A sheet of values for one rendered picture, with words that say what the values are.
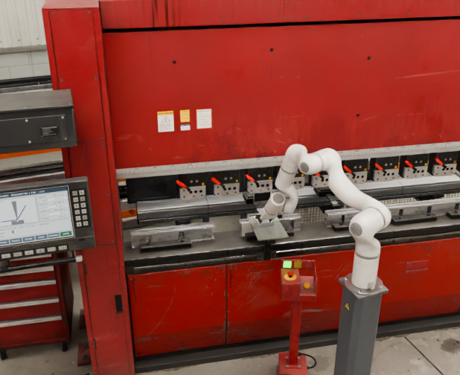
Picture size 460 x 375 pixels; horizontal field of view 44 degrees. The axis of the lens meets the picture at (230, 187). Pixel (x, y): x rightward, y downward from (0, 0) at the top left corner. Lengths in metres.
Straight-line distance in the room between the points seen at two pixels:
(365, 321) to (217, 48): 1.59
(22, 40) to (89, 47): 4.23
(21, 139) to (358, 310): 1.77
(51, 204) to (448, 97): 2.32
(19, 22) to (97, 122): 4.17
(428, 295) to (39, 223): 2.63
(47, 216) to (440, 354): 2.75
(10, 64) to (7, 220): 4.47
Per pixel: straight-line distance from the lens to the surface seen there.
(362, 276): 2.87
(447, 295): 4.25
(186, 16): 2.97
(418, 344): 4.25
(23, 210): 2.69
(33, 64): 7.07
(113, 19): 2.94
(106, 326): 3.49
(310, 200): 3.84
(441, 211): 3.99
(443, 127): 3.69
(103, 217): 3.09
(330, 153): 2.86
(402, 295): 4.06
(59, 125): 2.55
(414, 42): 3.42
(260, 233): 3.31
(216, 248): 3.41
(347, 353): 3.14
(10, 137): 2.58
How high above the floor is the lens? 2.69
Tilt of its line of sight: 26 degrees down
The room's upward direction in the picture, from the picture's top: straight up
